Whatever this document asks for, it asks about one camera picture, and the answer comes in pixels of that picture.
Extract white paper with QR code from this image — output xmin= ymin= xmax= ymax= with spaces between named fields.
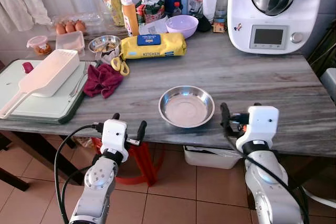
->
xmin=139 ymin=17 xmax=171 ymax=36

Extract white plastic strainer scoop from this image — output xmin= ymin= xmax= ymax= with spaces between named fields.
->
xmin=0 ymin=49 xmax=80 ymax=120

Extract yellow kitchen wipes pack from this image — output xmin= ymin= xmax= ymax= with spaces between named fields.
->
xmin=120 ymin=32 xmax=187 ymax=60

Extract small pink lidded tub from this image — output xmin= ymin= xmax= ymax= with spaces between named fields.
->
xmin=27 ymin=36 xmax=52 ymax=56

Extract white kitchen cooking machine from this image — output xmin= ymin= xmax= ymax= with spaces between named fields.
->
xmin=227 ymin=0 xmax=322 ymax=55

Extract green and red snack bag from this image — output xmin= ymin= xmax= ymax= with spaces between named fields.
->
xmin=135 ymin=0 xmax=166 ymax=25

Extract clear square plastic container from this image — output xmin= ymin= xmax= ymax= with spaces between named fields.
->
xmin=56 ymin=31 xmax=86 ymax=54

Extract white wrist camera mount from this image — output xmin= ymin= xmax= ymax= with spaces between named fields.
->
xmin=101 ymin=120 xmax=129 ymax=162
xmin=236 ymin=106 xmax=280 ymax=152

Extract white floor cable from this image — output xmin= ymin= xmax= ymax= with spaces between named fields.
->
xmin=302 ymin=186 xmax=336 ymax=210

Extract clear plastic pitcher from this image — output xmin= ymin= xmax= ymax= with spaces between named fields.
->
xmin=186 ymin=0 xmax=218 ymax=23

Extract orange sauce squeeze bottle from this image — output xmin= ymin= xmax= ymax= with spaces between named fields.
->
xmin=121 ymin=0 xmax=140 ymax=37

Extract clear plastic egg tray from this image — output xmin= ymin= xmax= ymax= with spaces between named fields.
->
xmin=51 ymin=15 xmax=106 ymax=37

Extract white plastic bin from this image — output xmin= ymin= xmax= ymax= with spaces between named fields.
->
xmin=183 ymin=145 xmax=242 ymax=170

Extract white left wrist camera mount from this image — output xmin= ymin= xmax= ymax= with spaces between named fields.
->
xmin=101 ymin=120 xmax=129 ymax=162

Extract small printed box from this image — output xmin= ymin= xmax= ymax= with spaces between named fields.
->
xmin=213 ymin=18 xmax=227 ymax=33

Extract lilac plastic bowl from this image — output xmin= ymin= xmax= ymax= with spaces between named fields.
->
xmin=166 ymin=15 xmax=199 ymax=39

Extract round steel plate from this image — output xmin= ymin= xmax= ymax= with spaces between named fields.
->
xmin=159 ymin=86 xmax=215 ymax=129

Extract yellow handled scissors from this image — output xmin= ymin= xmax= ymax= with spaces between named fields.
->
xmin=110 ymin=56 xmax=130 ymax=76

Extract small steel bowl with food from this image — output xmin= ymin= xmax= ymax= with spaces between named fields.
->
xmin=88 ymin=35 xmax=122 ymax=57

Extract dark wooden chair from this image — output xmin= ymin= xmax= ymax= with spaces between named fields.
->
xmin=0 ymin=132 xmax=30 ymax=192

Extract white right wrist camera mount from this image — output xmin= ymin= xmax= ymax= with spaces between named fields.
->
xmin=236 ymin=106 xmax=280 ymax=152

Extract pale green cutting board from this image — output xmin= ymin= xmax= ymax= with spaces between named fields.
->
xmin=0 ymin=59 xmax=91 ymax=125

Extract maroon cloth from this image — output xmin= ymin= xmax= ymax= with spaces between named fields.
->
xmin=83 ymin=63 xmax=124 ymax=99

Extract red plastic stool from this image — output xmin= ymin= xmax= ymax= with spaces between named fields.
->
xmin=92 ymin=137 xmax=158 ymax=186

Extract grey white plastic box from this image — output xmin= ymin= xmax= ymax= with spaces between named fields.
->
xmin=321 ymin=68 xmax=336 ymax=102

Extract small black object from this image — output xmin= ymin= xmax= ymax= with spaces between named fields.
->
xmin=195 ymin=15 xmax=212 ymax=32

